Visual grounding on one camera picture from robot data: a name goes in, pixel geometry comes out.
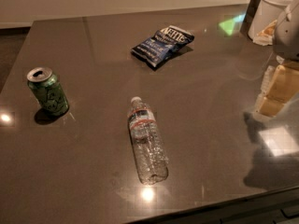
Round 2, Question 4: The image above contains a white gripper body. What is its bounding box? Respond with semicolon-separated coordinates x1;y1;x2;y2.
273;0;299;61

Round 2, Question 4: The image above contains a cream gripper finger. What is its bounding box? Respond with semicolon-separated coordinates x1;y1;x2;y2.
265;61;299;104
255;92;291;117

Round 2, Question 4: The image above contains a clear plastic water bottle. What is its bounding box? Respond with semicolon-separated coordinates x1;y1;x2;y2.
128;97;168;185

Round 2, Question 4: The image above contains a large white lidded container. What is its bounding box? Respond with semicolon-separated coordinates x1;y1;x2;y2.
248;0;292;46

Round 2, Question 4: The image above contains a blue chips bag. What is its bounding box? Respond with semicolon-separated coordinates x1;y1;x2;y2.
131;25;194;67

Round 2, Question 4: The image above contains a green soda can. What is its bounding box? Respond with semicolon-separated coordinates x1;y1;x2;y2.
27;67;69;117

